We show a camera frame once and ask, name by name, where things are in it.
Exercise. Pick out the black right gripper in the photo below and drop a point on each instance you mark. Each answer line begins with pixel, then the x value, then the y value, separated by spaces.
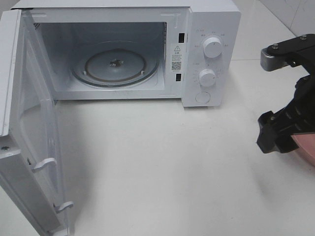
pixel 298 117

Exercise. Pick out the pink round plate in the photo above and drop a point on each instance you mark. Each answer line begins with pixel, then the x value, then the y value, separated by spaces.
pixel 306 147

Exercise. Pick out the round white door release button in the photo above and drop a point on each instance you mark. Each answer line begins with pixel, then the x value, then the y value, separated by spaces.
pixel 203 97

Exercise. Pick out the white microwave door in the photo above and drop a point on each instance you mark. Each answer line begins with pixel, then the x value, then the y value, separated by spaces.
pixel 30 157

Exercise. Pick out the lower white timer knob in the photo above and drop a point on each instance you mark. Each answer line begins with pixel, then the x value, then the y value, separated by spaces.
pixel 207 78

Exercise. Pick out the upper white power knob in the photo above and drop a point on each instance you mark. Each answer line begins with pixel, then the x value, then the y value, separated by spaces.
pixel 212 47

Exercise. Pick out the white microwave oven body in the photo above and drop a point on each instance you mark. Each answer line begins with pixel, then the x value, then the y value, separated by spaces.
pixel 177 28

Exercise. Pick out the glass microwave turntable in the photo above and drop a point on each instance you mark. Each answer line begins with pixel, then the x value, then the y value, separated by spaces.
pixel 115 64

